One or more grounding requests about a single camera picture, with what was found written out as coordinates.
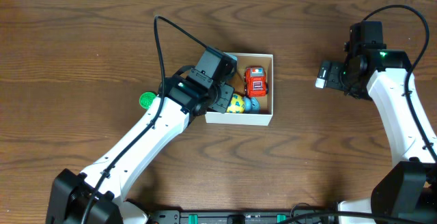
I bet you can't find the yellow ball with blue marks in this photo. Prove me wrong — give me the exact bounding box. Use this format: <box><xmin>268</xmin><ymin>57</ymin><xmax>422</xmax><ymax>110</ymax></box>
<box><xmin>226</xmin><ymin>94</ymin><xmax>245</xmax><ymax>113</ymax></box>

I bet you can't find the brown plush toy with orange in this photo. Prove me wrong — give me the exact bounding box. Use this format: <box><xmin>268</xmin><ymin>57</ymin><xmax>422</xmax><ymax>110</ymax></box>
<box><xmin>227</xmin><ymin>72</ymin><xmax>246</xmax><ymax>96</ymax></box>

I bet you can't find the orange blue toy duck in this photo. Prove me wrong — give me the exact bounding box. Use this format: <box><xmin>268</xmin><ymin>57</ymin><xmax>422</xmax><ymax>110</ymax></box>
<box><xmin>243</xmin><ymin>96</ymin><xmax>260</xmax><ymax>114</ymax></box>

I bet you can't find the red toy fire truck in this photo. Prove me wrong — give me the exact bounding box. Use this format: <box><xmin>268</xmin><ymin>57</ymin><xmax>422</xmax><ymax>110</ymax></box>
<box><xmin>244</xmin><ymin>66</ymin><xmax>268</xmax><ymax>98</ymax></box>

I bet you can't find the green ridged round toy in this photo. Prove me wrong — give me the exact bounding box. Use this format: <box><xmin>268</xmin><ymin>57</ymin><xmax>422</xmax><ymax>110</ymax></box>
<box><xmin>139</xmin><ymin>92</ymin><xmax>157</xmax><ymax>110</ymax></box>

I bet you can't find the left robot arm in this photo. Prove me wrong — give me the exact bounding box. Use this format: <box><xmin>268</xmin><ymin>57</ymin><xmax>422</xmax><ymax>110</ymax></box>
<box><xmin>45</xmin><ymin>46</ymin><xmax>237</xmax><ymax>224</ymax></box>

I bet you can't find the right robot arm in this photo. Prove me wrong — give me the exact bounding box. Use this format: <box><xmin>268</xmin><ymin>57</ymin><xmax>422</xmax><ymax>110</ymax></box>
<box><xmin>315</xmin><ymin>21</ymin><xmax>436</xmax><ymax>223</ymax></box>

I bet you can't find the white cardboard box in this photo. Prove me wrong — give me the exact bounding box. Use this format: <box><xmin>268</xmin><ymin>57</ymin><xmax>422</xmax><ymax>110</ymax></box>
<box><xmin>206</xmin><ymin>53</ymin><xmax>274</xmax><ymax>126</ymax></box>

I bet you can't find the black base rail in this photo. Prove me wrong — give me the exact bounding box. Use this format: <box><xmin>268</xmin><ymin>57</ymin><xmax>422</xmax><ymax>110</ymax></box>
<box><xmin>147</xmin><ymin>206</ymin><xmax>327</xmax><ymax>224</ymax></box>

